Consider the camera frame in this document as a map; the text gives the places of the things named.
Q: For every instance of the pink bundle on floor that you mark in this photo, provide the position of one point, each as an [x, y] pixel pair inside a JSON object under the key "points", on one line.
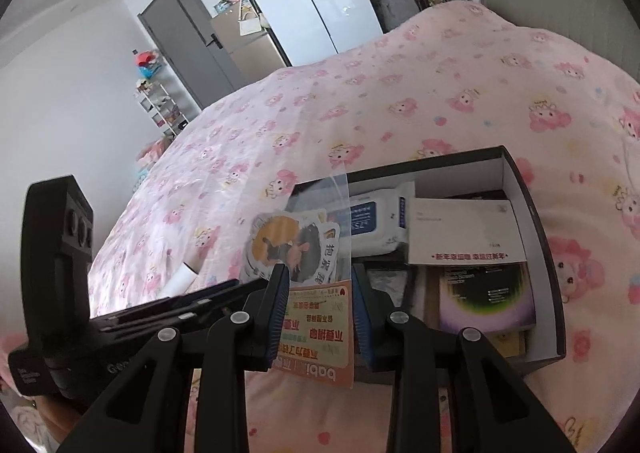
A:
{"points": [[152, 152]]}

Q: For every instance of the red and blue plush toys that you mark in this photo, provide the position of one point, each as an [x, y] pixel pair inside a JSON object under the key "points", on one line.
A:
{"points": [[147, 63]]}

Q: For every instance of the white shelf rack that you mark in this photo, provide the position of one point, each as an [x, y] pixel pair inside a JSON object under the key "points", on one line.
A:
{"points": [[162, 108]]}

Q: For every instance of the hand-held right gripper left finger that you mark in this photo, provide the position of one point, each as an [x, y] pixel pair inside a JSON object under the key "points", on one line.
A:
{"points": [[280, 313]]}

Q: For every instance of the grey door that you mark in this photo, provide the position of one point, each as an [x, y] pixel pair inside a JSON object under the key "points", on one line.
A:
{"points": [[190, 43]]}

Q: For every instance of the person's left hand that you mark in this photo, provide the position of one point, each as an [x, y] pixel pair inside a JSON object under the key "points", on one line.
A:
{"points": [[60, 408]]}

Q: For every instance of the white wet wipes pack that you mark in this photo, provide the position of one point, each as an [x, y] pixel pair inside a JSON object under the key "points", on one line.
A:
{"points": [[375, 223]]}

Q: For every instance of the clear sticker pack orange card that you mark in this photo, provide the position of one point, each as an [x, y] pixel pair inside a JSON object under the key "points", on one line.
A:
{"points": [[310, 253]]}

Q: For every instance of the white envelope with red print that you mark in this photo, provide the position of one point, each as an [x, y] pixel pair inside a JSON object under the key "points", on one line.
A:
{"points": [[465, 233]]}

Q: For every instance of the white paper tag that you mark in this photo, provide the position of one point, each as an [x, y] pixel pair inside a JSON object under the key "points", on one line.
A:
{"points": [[181, 279]]}

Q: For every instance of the pink cartoon printed blanket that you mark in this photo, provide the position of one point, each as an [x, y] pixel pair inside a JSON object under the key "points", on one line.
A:
{"points": [[400, 83]]}

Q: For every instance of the gold refrigerator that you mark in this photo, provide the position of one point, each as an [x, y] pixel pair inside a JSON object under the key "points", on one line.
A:
{"points": [[255, 53]]}

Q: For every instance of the dark purple packet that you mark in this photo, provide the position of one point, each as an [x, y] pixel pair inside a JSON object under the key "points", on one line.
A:
{"points": [[485, 298]]}

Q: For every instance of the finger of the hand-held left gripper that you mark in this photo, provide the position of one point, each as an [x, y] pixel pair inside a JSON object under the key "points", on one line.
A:
{"points": [[200, 293], [220, 305]]}

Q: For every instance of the white handbag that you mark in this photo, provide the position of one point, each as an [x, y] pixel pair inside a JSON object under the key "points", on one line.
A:
{"points": [[250, 23]]}

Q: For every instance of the black cardboard box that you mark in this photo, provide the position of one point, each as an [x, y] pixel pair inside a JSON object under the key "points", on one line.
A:
{"points": [[547, 293]]}

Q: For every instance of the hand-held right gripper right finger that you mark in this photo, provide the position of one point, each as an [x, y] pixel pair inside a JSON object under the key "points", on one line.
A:
{"points": [[362, 318]]}

